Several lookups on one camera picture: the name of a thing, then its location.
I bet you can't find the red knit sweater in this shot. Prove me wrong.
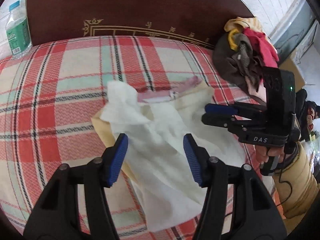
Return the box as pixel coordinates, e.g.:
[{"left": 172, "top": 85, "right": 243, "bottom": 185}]
[{"left": 243, "top": 28, "right": 279, "bottom": 68}]

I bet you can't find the right forearm yellow sleeve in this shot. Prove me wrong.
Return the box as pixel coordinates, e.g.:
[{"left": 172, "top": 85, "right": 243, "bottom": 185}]
[{"left": 272, "top": 143, "right": 319, "bottom": 219}]

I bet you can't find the upper cardboard box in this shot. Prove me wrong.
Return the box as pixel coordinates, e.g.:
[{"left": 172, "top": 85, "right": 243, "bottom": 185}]
[{"left": 279, "top": 57, "right": 305, "bottom": 92}]

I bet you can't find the dark brown garment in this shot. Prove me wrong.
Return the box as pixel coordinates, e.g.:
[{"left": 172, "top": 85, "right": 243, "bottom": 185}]
[{"left": 212, "top": 33, "right": 248, "bottom": 94}]

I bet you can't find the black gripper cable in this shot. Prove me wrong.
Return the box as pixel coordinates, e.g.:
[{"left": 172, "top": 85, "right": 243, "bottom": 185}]
[{"left": 276, "top": 154, "right": 294, "bottom": 207}]

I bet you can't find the person's right hand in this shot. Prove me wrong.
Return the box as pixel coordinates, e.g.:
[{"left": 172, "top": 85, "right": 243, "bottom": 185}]
[{"left": 255, "top": 143, "right": 299, "bottom": 170}]

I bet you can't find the red plaid bed sheet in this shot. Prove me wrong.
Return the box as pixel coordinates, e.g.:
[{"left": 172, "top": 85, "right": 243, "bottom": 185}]
[{"left": 0, "top": 35, "right": 276, "bottom": 240}]

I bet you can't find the dark red wooden headboard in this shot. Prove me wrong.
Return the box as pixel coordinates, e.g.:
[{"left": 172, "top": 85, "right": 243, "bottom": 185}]
[{"left": 26, "top": 0, "right": 252, "bottom": 48}]

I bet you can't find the yellow striped garment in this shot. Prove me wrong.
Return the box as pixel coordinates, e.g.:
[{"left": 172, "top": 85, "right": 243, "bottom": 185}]
[{"left": 224, "top": 17, "right": 263, "bottom": 51}]

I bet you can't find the grey knit garment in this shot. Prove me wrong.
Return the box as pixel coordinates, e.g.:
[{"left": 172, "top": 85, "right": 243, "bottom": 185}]
[{"left": 232, "top": 33, "right": 253, "bottom": 77}]

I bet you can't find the white and yellow sweatshirt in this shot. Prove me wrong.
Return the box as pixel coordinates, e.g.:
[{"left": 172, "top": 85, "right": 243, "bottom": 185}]
[{"left": 92, "top": 76, "right": 246, "bottom": 232}]

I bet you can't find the maroon garment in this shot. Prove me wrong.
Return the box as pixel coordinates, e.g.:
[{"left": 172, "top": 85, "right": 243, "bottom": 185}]
[{"left": 246, "top": 61, "right": 263, "bottom": 88}]

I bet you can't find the pink quilted garment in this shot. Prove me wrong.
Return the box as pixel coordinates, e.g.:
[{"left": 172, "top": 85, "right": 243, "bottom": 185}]
[{"left": 245, "top": 76, "right": 266, "bottom": 105}]

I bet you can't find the clear plastic water bottle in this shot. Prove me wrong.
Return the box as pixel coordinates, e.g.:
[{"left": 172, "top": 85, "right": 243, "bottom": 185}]
[{"left": 5, "top": 0, "right": 32, "bottom": 59}]

